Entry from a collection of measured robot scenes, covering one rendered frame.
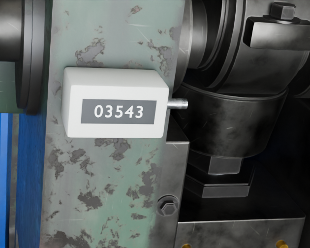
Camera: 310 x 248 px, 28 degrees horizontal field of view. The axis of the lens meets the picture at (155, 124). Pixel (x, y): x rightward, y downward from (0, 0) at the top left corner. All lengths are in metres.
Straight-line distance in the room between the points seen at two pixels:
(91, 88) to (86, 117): 0.02
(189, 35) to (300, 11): 0.10
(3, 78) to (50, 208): 0.23
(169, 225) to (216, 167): 0.12
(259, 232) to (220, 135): 0.11
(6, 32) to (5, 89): 0.17
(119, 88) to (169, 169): 0.12
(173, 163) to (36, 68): 0.14
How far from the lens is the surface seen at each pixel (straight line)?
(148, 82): 0.43
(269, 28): 0.52
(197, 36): 0.57
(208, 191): 0.63
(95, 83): 0.42
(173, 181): 0.52
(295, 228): 0.64
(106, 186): 0.50
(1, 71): 0.69
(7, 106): 0.71
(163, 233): 0.55
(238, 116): 0.59
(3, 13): 0.54
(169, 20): 0.46
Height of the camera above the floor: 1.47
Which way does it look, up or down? 22 degrees down
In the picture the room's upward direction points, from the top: 7 degrees clockwise
